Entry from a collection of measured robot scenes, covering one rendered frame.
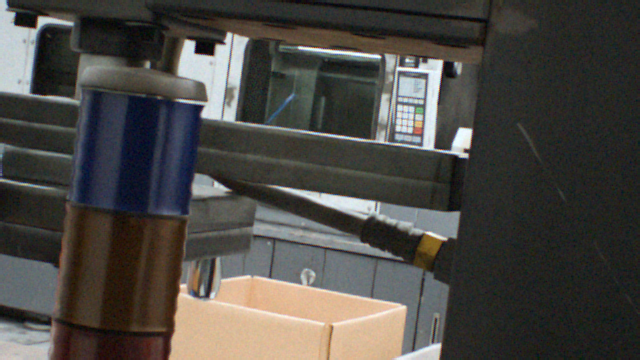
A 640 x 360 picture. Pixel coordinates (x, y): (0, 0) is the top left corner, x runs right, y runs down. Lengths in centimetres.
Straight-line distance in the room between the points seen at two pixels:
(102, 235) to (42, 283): 579
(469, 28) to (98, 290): 24
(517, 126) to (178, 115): 20
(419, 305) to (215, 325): 236
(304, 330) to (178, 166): 258
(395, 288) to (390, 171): 476
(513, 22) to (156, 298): 23
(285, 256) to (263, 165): 492
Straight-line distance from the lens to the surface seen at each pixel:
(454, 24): 54
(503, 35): 54
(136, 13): 62
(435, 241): 68
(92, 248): 37
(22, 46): 629
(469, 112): 590
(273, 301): 357
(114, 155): 36
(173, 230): 37
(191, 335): 308
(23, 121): 65
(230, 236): 72
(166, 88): 36
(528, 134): 53
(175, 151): 37
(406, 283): 531
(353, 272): 539
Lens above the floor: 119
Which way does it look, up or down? 3 degrees down
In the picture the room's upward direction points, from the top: 8 degrees clockwise
